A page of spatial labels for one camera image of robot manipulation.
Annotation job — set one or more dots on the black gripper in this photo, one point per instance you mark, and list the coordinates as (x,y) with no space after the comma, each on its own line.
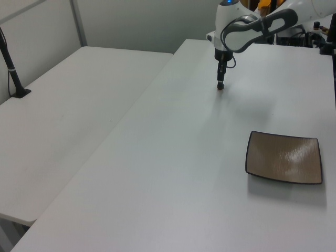
(223,55)

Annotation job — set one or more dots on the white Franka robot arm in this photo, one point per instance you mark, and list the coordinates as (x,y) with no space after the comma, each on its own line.
(228,10)

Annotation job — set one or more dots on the brown square ceramic plate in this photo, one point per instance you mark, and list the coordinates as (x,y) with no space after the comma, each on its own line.
(283,157)

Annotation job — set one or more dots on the yellow orange object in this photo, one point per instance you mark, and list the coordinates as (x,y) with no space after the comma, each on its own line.
(264,6)

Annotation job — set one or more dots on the black electronics box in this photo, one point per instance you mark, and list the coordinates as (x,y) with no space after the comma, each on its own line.
(294,39)

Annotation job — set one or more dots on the black camera stand with white tie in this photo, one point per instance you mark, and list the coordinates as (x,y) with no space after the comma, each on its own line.
(11,71)

